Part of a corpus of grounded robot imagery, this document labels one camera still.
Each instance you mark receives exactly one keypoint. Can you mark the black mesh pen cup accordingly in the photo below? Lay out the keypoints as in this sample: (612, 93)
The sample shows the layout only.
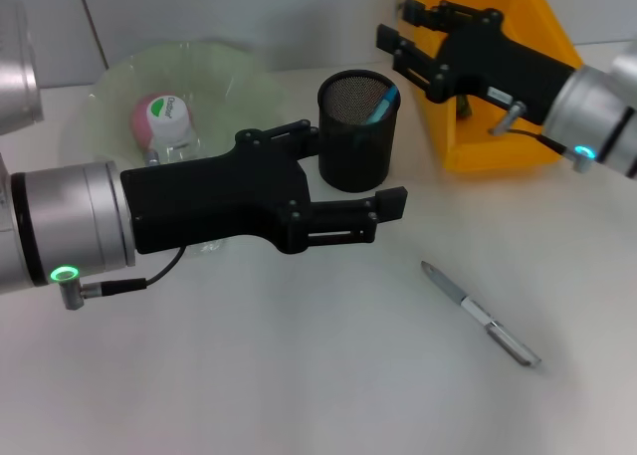
(348, 171)

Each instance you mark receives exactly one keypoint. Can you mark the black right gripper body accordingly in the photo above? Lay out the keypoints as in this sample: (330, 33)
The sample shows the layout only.
(497, 62)

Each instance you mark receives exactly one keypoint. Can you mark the green glass fruit plate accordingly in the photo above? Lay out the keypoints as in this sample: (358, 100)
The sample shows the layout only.
(214, 91)

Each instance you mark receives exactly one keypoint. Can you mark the blue children's scissors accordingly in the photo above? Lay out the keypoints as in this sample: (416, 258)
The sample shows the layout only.
(383, 107)

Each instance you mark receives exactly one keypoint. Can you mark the clear green-label water bottle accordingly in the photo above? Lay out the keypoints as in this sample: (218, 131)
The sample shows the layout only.
(169, 116)

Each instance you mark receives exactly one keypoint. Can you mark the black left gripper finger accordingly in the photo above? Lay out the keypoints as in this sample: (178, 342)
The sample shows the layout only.
(301, 141)
(348, 218)

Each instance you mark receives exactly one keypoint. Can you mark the yellow plastic bin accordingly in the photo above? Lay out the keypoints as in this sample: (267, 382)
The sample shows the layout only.
(497, 146)

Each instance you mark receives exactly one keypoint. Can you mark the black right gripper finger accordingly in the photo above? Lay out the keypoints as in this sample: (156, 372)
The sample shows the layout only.
(413, 59)
(448, 14)

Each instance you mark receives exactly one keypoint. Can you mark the grey white pen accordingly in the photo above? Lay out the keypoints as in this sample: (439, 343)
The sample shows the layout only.
(478, 310)

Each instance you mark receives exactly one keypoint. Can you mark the green plastic wrapper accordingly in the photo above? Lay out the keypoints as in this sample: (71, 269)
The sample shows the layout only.
(465, 109)

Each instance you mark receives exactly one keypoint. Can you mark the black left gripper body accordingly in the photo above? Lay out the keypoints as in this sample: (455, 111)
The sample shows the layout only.
(214, 201)

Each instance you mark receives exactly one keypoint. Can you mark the pink knitted peach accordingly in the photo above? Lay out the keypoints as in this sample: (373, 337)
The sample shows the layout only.
(140, 121)

